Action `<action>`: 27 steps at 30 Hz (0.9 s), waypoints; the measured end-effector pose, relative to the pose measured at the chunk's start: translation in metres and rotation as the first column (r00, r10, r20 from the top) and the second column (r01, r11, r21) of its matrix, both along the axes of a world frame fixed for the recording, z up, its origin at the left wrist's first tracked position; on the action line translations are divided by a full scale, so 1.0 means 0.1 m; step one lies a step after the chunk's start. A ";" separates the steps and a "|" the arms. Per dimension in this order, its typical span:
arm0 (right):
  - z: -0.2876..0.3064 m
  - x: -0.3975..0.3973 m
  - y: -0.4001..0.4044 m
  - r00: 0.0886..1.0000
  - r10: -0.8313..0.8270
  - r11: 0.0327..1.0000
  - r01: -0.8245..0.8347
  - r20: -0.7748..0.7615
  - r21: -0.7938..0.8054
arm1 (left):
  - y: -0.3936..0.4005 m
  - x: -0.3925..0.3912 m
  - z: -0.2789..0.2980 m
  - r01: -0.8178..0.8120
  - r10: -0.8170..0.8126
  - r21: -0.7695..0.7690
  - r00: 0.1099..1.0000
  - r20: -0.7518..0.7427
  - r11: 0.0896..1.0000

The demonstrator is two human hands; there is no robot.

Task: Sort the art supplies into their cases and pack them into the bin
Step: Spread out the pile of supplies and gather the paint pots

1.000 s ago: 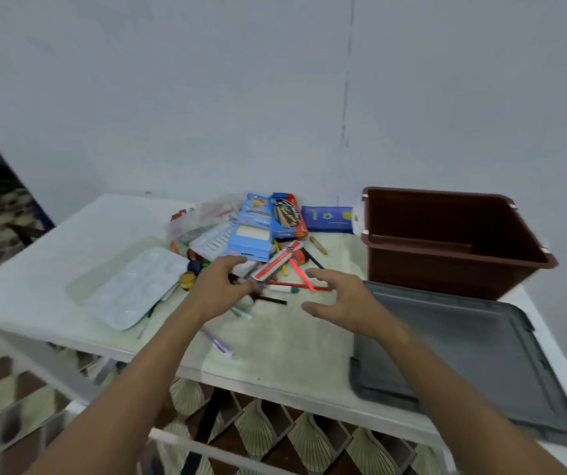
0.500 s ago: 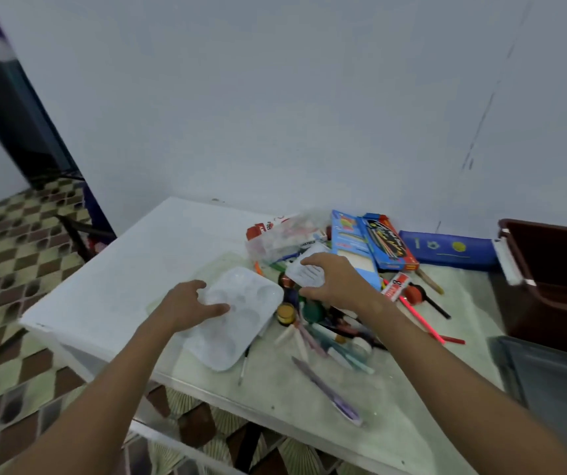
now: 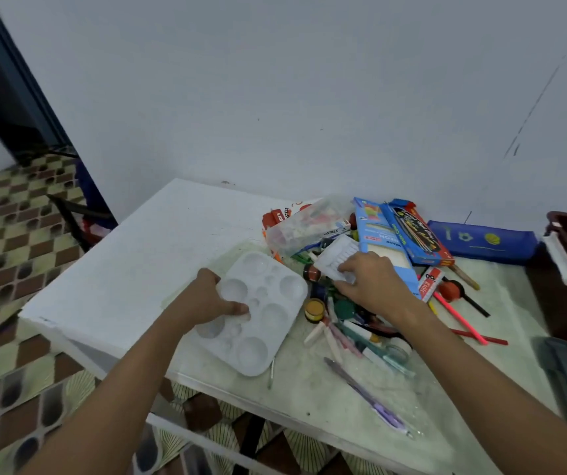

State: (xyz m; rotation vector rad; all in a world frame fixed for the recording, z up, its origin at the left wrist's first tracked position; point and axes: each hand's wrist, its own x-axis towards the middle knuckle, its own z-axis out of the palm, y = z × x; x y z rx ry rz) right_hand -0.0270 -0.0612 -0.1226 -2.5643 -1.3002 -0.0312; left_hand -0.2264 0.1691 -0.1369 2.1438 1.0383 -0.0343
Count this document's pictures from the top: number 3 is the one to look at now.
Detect blue and red crayon box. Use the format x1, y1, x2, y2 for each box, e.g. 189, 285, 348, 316
381, 199, 455, 268

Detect dark door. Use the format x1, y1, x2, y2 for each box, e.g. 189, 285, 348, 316
0, 14, 79, 166

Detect white chalk stick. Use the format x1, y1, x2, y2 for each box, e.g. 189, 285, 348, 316
323, 323, 344, 364
304, 321, 327, 347

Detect black table leg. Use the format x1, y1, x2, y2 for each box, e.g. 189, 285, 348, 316
232, 414, 266, 475

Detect person's left hand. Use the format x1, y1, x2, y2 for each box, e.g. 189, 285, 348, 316
165, 268, 251, 337

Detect orange ball black handle tool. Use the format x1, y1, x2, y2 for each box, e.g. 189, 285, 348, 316
437, 278, 491, 318

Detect white tape roll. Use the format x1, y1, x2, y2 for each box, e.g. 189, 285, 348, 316
387, 335, 414, 358

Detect yellow paint jar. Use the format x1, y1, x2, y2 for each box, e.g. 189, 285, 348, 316
304, 298, 327, 324

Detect large white canvas board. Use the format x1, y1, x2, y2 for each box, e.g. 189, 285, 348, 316
18, 179, 316, 363

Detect red pencil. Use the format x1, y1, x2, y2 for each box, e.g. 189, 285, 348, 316
449, 328, 509, 346

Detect purple pens in clear bag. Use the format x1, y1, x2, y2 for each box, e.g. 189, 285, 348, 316
323, 356, 414, 438

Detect small white ridged plastic tray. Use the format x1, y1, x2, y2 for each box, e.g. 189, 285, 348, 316
313, 235, 361, 285

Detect clear plastic crayon box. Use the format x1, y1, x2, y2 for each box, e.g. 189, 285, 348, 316
264, 195, 354, 259

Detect person's left forearm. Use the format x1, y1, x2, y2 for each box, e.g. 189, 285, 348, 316
16, 305, 196, 475

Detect dark blue pencil case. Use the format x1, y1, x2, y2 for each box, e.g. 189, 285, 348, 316
427, 220, 541, 266

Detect light blue paint box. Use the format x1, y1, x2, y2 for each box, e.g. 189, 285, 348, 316
353, 197, 422, 298

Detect wooden brush handle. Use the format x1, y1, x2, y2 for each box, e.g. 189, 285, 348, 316
447, 263, 481, 292

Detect white plastic paint palette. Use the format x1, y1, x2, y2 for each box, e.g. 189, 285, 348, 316
184, 250, 310, 377

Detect black metal chair frame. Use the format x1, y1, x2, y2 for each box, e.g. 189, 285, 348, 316
47, 193, 117, 254

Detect pink pencil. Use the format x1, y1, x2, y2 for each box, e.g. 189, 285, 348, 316
431, 291, 489, 346

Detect person's right hand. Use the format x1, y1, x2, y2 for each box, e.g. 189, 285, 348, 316
333, 251, 431, 328

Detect person's right forearm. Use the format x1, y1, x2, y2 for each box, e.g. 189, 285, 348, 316
396, 309, 567, 475

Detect green paint jar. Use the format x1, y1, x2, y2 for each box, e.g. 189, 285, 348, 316
335, 297, 359, 322

